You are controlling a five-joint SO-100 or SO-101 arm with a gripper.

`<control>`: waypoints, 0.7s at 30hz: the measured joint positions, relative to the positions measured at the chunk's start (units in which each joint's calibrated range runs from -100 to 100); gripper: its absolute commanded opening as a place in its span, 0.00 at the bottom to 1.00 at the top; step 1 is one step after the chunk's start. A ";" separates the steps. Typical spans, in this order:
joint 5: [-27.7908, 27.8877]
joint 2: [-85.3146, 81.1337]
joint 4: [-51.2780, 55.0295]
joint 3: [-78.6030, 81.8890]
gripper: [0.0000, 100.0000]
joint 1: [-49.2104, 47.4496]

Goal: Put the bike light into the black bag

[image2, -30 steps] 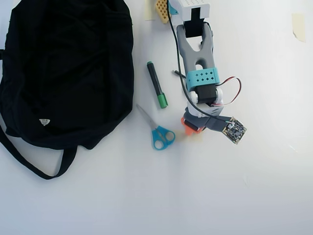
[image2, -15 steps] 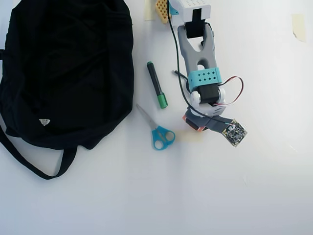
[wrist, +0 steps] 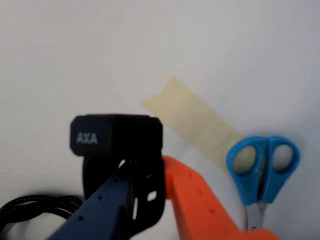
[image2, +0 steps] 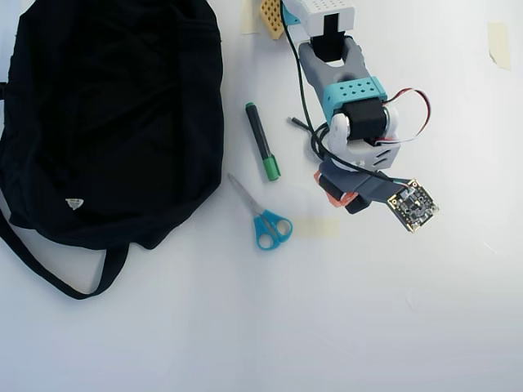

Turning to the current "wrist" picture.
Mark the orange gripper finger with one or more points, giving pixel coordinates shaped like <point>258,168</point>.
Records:
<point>200,200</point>

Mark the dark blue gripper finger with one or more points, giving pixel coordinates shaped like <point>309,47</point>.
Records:
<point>100,210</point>

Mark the short beige masking tape piece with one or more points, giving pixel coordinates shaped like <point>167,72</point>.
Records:
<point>190,117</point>

